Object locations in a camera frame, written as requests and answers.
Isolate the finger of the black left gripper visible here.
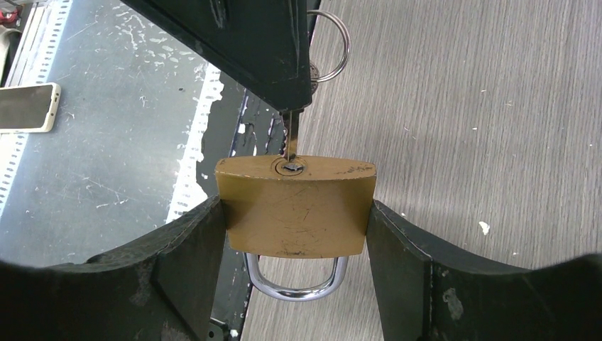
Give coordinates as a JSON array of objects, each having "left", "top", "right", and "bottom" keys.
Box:
[{"left": 124, "top": 0, "right": 312, "bottom": 112}]

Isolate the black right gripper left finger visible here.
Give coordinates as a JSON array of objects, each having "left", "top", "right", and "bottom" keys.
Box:
[{"left": 1, "top": 196, "right": 226, "bottom": 340}]

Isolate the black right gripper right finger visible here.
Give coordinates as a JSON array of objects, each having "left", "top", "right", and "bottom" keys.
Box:
[{"left": 366, "top": 201, "right": 601, "bottom": 340}]

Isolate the small silver key with ring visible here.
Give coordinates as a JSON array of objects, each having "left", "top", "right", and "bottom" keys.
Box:
[{"left": 280, "top": 9, "right": 351, "bottom": 175}]

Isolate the brass padlock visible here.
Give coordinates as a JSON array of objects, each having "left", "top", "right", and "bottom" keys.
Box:
[{"left": 214, "top": 155, "right": 377, "bottom": 302}]

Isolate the white smartphone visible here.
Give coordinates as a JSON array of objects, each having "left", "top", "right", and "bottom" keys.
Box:
[{"left": 1, "top": 82, "right": 62, "bottom": 134}]

